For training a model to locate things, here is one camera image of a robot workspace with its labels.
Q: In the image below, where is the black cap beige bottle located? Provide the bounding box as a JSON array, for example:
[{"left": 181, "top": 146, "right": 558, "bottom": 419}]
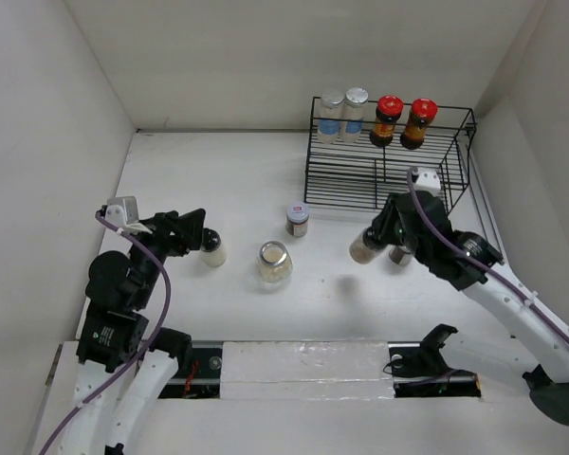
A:
[{"left": 349, "top": 227, "right": 386, "bottom": 264}]

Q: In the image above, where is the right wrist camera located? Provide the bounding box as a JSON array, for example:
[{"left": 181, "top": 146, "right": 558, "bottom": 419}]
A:
[{"left": 411, "top": 167, "right": 442, "bottom": 196}]

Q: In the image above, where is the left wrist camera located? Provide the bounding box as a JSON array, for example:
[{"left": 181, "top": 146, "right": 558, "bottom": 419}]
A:
[{"left": 101, "top": 196, "right": 144, "bottom": 232}]

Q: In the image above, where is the white lid dark jar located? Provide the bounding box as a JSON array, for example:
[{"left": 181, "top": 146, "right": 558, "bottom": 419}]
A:
[{"left": 285, "top": 202, "right": 309, "bottom": 237}]

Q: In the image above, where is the red lid sauce jar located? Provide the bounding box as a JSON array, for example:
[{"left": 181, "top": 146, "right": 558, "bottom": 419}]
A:
[
  {"left": 369, "top": 95, "right": 404, "bottom": 147},
  {"left": 400, "top": 98, "right": 438, "bottom": 150}
]

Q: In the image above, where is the silver lid spice shaker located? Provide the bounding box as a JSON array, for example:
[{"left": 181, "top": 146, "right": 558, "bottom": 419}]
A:
[{"left": 317, "top": 89, "right": 344, "bottom": 143}]

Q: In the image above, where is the black cap white bottle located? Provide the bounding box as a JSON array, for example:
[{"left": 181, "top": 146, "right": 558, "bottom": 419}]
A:
[{"left": 200, "top": 227, "right": 227, "bottom": 268}]

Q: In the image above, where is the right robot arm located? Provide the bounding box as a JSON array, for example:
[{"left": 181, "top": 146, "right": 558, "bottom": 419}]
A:
[{"left": 360, "top": 191, "right": 569, "bottom": 427}]

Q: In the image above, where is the glass jar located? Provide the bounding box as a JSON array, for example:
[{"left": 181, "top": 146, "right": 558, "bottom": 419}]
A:
[{"left": 257, "top": 241, "right": 293, "bottom": 292}]

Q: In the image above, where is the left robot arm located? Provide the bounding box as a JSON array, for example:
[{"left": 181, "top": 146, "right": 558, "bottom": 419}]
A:
[{"left": 40, "top": 198, "right": 206, "bottom": 454}]

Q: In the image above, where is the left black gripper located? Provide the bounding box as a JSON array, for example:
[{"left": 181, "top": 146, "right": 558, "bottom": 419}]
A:
[{"left": 128, "top": 206, "right": 205, "bottom": 306}]

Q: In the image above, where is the black wire rack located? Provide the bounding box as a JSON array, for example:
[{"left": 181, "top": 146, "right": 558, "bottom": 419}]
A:
[{"left": 303, "top": 96, "right": 476, "bottom": 211}]

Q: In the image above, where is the metal mounting rail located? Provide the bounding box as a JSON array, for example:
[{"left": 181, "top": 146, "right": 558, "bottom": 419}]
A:
[{"left": 159, "top": 342, "right": 482, "bottom": 400}]

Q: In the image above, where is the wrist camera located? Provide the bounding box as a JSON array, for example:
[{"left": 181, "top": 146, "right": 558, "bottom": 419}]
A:
[
  {"left": 411, "top": 167, "right": 442, "bottom": 196},
  {"left": 101, "top": 196, "right": 144, "bottom": 232}
]

